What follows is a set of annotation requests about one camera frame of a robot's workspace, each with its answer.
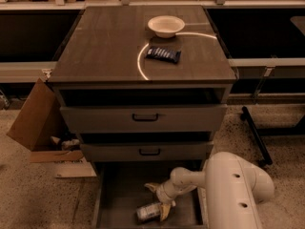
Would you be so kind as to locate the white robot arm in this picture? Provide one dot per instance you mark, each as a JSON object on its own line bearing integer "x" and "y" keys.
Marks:
{"x": 233, "y": 187}

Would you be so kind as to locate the dark wooden drawer cabinet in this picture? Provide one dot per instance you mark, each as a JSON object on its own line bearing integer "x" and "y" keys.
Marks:
{"x": 104, "y": 65}

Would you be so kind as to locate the black metal floor bar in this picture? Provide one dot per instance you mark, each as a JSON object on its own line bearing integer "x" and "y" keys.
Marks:
{"x": 266, "y": 159}

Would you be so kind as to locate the grey drawer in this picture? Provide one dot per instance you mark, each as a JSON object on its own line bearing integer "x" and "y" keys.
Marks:
{"x": 129, "y": 152}
{"x": 206, "y": 118}

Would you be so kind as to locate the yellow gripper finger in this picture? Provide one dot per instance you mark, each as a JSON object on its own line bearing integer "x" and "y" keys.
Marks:
{"x": 152, "y": 186}
{"x": 165, "y": 209}

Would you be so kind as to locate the open cardboard box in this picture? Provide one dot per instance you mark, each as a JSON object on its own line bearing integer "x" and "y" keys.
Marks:
{"x": 38, "y": 127}

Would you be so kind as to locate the black drawer handle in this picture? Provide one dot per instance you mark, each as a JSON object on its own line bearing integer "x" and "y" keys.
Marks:
{"x": 144, "y": 152}
{"x": 145, "y": 117}

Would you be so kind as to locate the middle grey drawer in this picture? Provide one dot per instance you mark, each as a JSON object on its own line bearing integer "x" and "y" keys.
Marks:
{"x": 129, "y": 152}

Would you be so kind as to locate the top grey drawer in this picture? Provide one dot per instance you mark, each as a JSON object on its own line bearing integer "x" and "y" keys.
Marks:
{"x": 206, "y": 118}

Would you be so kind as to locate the clear plastic water bottle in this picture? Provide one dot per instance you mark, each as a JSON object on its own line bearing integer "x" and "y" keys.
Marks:
{"x": 148, "y": 212}

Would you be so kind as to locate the black middle drawer handle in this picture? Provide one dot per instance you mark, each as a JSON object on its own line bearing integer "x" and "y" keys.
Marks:
{"x": 144, "y": 152}

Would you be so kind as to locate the white bowl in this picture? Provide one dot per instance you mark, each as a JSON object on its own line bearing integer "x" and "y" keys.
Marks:
{"x": 166, "y": 26}

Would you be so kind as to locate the black top drawer handle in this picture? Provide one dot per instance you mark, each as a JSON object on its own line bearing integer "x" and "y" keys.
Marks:
{"x": 145, "y": 117}

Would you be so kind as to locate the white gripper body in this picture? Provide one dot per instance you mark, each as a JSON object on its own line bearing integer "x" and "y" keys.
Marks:
{"x": 164, "y": 194}

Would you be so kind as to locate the dark snack bar wrapper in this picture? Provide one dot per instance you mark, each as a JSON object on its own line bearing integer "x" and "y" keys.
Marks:
{"x": 163, "y": 54}

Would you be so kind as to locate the open bottom drawer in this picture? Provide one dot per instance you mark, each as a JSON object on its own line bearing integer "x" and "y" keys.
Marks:
{"x": 122, "y": 192}

